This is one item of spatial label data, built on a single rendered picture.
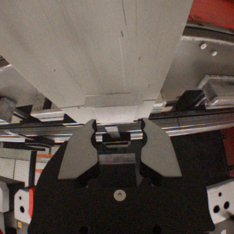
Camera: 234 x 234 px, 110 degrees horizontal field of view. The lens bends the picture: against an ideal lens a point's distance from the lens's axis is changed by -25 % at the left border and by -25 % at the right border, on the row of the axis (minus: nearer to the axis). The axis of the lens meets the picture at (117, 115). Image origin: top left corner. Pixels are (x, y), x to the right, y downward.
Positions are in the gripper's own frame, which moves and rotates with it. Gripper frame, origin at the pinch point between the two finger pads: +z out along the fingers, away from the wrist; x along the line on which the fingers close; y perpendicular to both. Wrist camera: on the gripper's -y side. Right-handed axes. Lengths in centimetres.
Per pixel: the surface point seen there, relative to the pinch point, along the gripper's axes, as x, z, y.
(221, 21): 35.0, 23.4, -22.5
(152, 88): 5.0, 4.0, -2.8
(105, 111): -2.5, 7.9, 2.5
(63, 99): -9.0, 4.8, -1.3
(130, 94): 1.8, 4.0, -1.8
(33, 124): -51, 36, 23
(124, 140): 2.0, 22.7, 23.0
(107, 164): -3.0, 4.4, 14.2
